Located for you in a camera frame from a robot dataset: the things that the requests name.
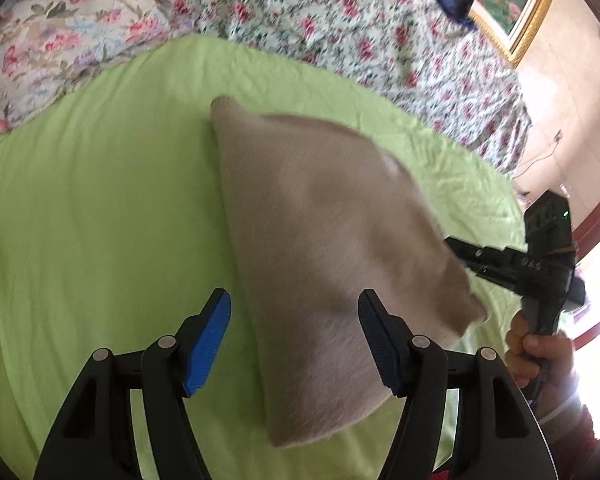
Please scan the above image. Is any pastel floral pillow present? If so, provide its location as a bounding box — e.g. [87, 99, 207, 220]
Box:
[0, 0, 202, 142]

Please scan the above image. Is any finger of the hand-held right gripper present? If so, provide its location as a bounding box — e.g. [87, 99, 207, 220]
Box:
[467, 262, 526, 297]
[445, 237, 528, 273]

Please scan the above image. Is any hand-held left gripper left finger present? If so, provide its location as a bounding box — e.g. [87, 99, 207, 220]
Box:
[32, 288, 232, 480]

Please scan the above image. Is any person's right hand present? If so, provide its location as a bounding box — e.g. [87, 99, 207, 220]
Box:
[505, 312, 580, 392]

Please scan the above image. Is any beige knit sweater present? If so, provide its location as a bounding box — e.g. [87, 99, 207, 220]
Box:
[210, 96, 489, 449]

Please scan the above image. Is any wall cable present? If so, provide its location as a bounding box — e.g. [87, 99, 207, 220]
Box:
[516, 130, 567, 177]

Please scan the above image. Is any light green bed sheet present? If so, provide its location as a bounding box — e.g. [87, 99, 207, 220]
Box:
[0, 35, 532, 480]

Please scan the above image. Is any person's right forearm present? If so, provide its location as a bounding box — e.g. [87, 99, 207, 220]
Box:
[530, 367, 600, 445]

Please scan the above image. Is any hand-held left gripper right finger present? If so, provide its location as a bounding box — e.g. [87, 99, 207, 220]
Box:
[357, 288, 557, 480]

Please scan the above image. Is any red rose floral quilt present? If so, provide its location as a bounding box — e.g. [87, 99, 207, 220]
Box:
[152, 0, 534, 177]

